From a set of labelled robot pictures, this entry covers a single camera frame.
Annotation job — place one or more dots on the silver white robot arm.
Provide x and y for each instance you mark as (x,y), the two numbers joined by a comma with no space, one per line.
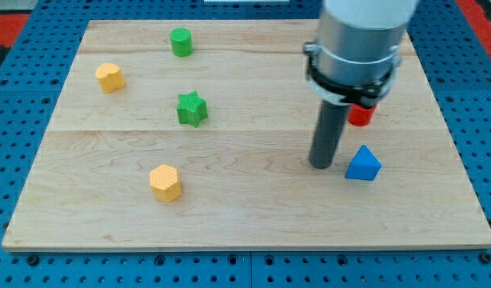
(353,58)

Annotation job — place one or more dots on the blue triangle block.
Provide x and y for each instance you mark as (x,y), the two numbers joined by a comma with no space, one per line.
(364,165)

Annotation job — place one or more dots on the yellow heart block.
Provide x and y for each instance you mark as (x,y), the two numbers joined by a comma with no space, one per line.
(110,77)

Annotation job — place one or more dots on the red cylinder block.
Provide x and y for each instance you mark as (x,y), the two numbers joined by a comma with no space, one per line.
(360,116)

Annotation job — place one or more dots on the yellow hexagon block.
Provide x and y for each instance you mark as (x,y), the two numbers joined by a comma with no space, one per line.
(165,183)

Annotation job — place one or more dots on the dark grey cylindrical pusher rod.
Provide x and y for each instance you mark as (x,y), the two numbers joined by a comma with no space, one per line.
(330,125)

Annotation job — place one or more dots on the green cylinder block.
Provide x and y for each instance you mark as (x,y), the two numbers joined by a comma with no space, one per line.
(181,42)

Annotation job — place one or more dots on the light wooden board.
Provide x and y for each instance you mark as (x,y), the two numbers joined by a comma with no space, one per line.
(246,180)

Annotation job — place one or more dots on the green star block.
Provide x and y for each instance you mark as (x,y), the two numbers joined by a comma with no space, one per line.
(191,109)

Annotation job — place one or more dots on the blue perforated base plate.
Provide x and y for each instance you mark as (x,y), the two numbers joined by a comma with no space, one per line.
(457,65)

